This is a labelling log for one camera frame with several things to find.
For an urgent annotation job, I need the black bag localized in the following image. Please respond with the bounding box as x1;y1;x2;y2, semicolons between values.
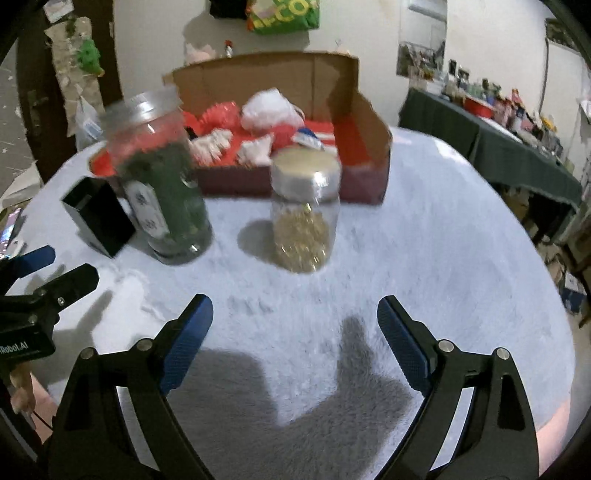
209;0;250;19

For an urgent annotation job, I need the pink plush toy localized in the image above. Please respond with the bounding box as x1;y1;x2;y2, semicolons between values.
185;41;218;65

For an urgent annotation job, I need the white fluffy scrunchie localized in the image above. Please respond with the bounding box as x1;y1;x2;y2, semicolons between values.
191;129;234;167

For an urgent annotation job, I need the hanging door organizer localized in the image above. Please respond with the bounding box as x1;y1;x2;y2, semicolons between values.
44;16;109;139

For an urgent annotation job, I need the table with green cloth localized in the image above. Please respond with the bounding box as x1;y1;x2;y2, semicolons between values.
398;88;583;245

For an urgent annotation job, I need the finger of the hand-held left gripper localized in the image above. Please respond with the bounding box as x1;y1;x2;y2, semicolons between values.
0;244;56;282
28;263;100;319

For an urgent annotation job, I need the blue tube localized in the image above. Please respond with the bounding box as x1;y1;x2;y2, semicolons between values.
295;128;324;151

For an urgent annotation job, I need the wall mirror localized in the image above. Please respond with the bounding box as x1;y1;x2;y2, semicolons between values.
397;0;448;79

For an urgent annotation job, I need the row of small table items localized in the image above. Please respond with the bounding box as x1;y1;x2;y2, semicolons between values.
434;60;583;167

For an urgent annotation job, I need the coral foam net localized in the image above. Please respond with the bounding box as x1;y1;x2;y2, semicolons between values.
185;104;243;139

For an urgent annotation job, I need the glass jar of green leaves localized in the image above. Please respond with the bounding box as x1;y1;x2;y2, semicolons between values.
100;88;214;265

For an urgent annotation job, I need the cardboard box with red lining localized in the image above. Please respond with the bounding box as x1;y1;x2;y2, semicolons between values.
90;51;393;206

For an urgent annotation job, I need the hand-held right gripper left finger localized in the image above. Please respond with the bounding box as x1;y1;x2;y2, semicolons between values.
48;294;214;480

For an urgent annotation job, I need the person's left hand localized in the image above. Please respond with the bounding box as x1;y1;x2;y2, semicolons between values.
9;364;35;416

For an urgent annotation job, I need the white plastic bag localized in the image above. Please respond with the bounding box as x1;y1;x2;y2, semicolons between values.
74;97;109;151

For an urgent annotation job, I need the white foam net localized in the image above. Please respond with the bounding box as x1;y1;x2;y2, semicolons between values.
241;88;303;132

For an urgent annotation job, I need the white wardrobe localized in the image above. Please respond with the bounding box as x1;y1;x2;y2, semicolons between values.
542;18;591;139

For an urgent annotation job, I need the green plush toy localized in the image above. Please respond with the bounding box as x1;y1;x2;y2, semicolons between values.
76;39;106;77

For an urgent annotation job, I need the glass jar of gold beads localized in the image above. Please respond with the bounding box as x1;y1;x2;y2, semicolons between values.
269;148;342;274

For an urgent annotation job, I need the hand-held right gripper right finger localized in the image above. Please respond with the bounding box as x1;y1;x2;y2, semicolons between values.
378;295;541;480

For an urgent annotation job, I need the red bowl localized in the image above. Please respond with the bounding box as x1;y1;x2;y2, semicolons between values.
463;96;497;118

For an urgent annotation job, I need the colourful printed box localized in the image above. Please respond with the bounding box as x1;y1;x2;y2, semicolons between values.
0;207;25;260

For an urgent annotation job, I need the dark wooden door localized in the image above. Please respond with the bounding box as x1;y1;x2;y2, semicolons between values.
16;0;116;181

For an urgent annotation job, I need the black open box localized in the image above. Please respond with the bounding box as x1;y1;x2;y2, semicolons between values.
61;176;138;258

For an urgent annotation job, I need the green tote bag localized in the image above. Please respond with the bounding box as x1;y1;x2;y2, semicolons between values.
246;0;321;35

